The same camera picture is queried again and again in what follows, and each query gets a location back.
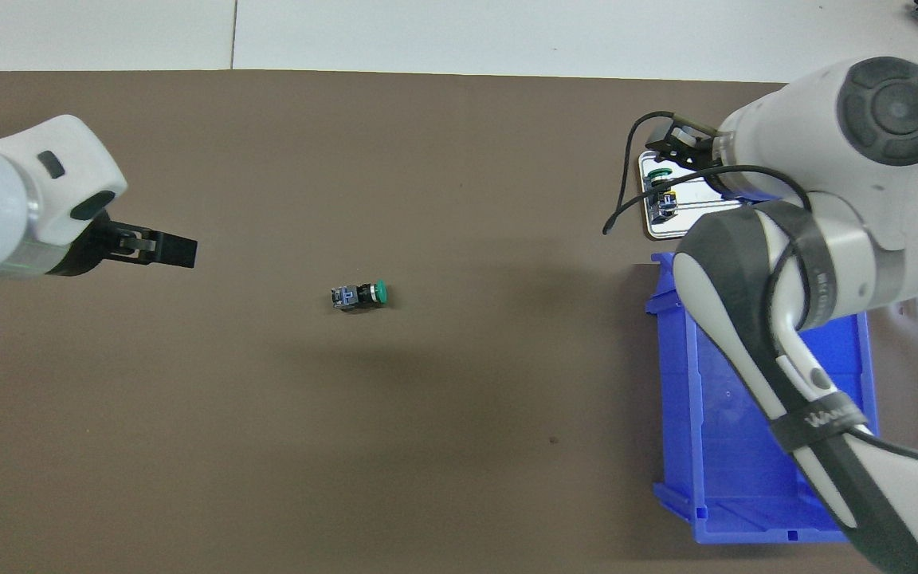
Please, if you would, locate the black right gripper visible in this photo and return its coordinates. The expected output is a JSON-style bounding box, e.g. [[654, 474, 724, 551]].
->
[[645, 114, 721, 172]]

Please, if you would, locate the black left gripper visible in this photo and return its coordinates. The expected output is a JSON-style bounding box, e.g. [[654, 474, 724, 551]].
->
[[45, 211, 198, 277]]

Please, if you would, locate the green push button switch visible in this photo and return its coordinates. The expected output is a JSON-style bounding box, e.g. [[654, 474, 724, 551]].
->
[[331, 279, 390, 313]]

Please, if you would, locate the green button yellow marked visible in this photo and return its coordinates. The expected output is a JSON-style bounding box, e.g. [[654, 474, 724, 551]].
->
[[645, 167, 680, 222]]

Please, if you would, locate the silver metal tray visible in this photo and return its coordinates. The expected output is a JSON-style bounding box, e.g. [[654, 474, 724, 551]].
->
[[638, 149, 747, 239]]

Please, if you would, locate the brown table mat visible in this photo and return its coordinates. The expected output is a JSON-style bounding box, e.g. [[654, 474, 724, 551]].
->
[[0, 70, 918, 574]]

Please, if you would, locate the blue plastic storage bin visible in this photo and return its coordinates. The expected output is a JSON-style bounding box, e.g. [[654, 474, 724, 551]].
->
[[645, 252, 881, 545]]

